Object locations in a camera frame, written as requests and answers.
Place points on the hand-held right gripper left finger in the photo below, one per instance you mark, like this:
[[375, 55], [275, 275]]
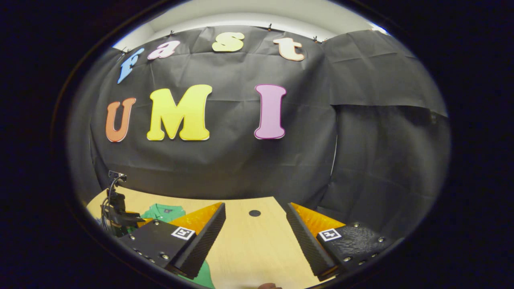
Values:
[[202, 241]]

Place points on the green T-shirt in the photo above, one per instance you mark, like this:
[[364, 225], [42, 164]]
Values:
[[164, 212]]

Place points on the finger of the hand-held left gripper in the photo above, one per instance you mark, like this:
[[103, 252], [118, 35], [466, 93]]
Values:
[[136, 219]]

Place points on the black backdrop cloth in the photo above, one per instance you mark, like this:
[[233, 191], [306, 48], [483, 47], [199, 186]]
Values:
[[381, 160]]

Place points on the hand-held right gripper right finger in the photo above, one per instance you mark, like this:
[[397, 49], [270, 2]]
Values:
[[309, 241]]

